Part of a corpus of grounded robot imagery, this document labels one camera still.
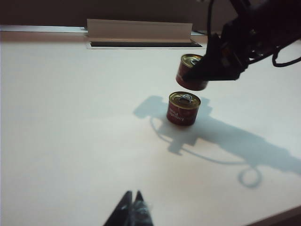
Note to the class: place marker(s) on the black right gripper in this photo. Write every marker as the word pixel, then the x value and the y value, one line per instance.
pixel 237 40

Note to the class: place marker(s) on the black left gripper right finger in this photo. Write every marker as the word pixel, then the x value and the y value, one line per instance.
pixel 141 212

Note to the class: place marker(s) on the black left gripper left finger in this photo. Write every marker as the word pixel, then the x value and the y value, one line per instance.
pixel 122 212

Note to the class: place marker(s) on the red tin can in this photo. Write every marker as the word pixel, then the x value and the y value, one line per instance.
pixel 182 110
pixel 188 67

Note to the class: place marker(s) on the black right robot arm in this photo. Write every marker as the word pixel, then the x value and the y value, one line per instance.
pixel 275 21

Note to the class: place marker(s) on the dark brown partition panel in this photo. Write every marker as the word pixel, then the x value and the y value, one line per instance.
pixel 105 10

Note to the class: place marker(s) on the silver aluminium rail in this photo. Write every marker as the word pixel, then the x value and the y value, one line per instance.
pixel 200 33
pixel 42 28

